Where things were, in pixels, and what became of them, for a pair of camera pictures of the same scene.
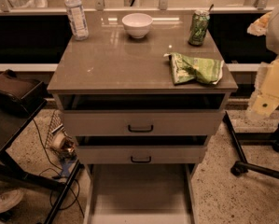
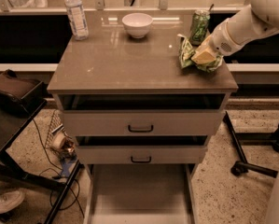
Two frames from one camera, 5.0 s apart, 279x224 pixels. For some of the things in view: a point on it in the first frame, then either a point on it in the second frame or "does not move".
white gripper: (278, 32) → (221, 41)
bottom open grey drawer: (140, 193) does not move
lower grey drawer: (140, 154) does not move
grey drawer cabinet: (142, 94) does not move
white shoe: (6, 201) does not move
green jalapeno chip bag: (187, 69) → (186, 61)
